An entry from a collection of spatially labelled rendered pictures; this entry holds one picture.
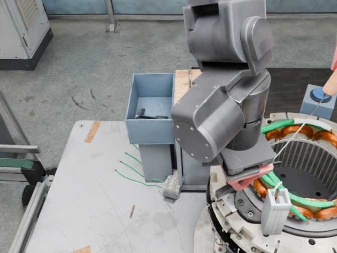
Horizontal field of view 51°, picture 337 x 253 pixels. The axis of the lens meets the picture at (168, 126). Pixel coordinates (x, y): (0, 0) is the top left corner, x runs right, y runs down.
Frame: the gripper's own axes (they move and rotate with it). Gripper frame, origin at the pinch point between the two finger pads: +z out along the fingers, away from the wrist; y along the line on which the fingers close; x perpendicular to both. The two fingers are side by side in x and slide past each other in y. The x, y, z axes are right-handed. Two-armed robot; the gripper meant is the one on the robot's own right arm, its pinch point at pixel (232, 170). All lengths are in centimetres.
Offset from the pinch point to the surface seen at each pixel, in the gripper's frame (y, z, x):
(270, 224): 8.5, 3.7, 2.8
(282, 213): 8.7, 0.4, 4.0
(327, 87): -0.1, -13.9, 12.3
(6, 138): -119, 103, -77
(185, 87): -32.5, 12.2, 2.7
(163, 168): -25.6, 33.5, -6.5
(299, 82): -122, 123, 111
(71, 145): -49, 41, -31
